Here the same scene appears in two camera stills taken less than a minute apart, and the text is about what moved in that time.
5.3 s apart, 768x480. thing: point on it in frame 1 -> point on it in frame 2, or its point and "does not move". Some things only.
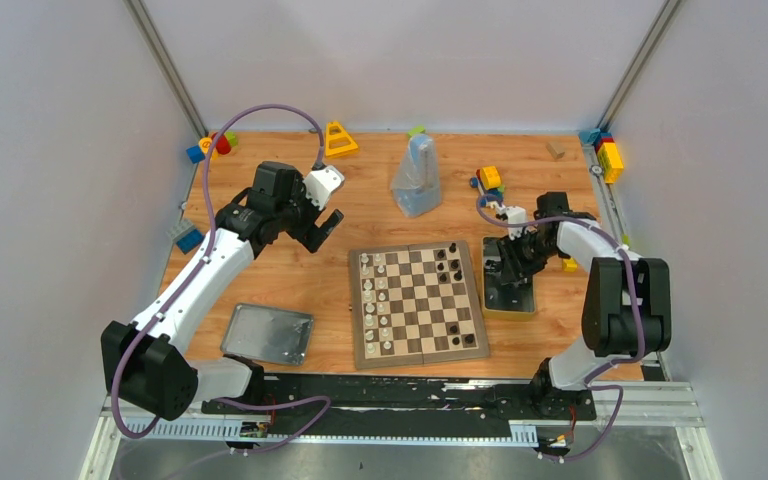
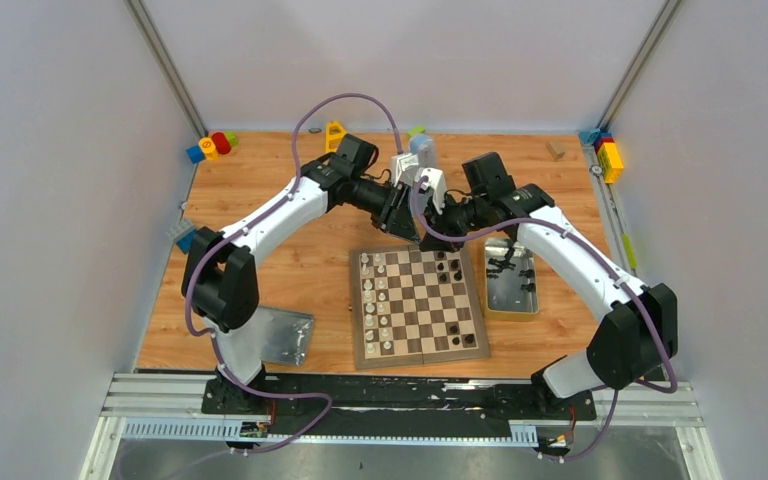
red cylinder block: x=222 y=145 does not move
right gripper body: x=525 y=255 -> x=454 y=220
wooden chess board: x=415 y=302 does not move
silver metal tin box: x=502 y=302 does not move
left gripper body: x=308 y=221 -> x=392 y=211
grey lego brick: x=179 y=229 does not move
